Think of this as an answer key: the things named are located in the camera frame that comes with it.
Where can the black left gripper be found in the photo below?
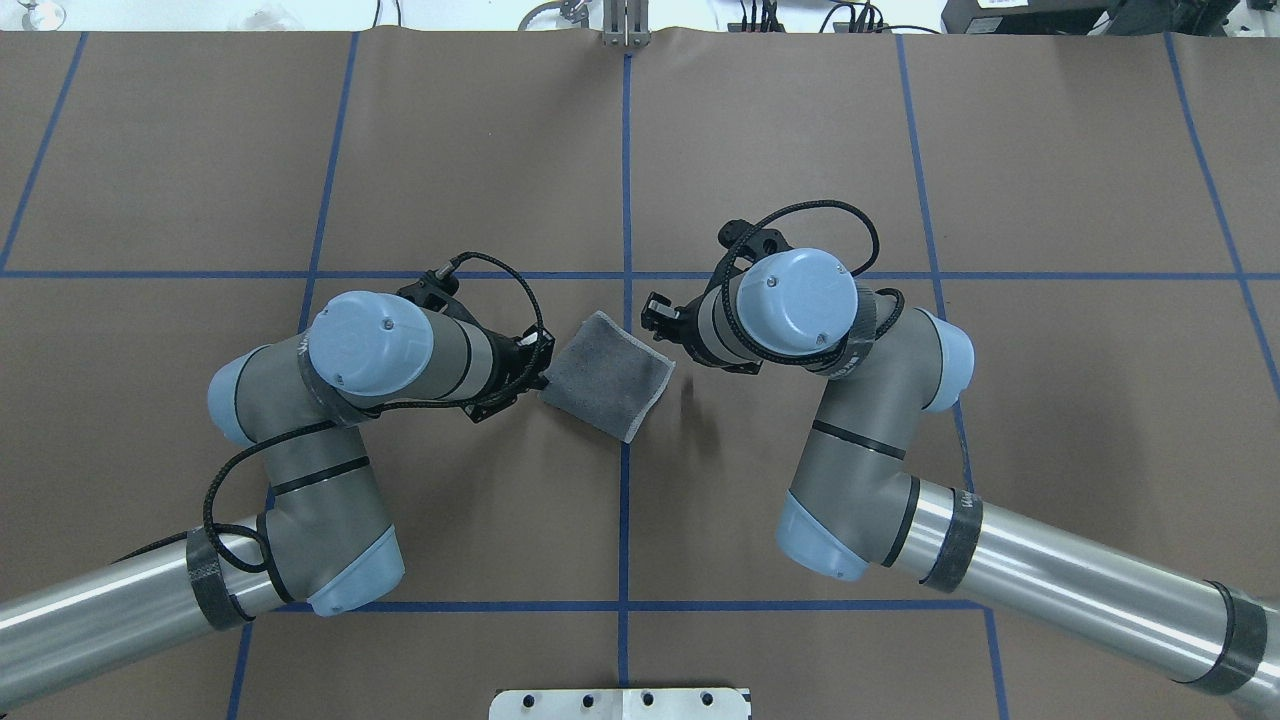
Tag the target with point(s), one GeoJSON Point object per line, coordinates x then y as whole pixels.
{"type": "Point", "coordinates": [512, 372]}

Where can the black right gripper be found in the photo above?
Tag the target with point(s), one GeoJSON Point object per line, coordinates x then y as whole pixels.
{"type": "Point", "coordinates": [684, 322]}

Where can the pink and grey towel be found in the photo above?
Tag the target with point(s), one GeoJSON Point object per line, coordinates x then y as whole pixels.
{"type": "Point", "coordinates": [607, 378]}

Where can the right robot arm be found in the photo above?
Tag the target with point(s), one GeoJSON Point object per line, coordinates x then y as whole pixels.
{"type": "Point", "coordinates": [1137, 413]}

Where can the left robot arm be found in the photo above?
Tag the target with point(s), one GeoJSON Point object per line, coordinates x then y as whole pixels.
{"type": "Point", "coordinates": [328, 539]}

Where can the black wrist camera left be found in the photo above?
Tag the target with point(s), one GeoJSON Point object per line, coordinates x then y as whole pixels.
{"type": "Point", "coordinates": [436, 291]}

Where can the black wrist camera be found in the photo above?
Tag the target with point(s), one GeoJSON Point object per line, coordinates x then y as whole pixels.
{"type": "Point", "coordinates": [436, 291]}
{"type": "Point", "coordinates": [745, 242]}

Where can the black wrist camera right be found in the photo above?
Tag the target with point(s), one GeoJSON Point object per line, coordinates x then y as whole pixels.
{"type": "Point", "coordinates": [745, 242]}

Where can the aluminium frame post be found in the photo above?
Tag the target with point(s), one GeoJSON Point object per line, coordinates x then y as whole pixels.
{"type": "Point", "coordinates": [626, 23]}

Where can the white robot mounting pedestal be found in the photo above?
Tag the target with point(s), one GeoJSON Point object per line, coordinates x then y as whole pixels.
{"type": "Point", "coordinates": [623, 703]}

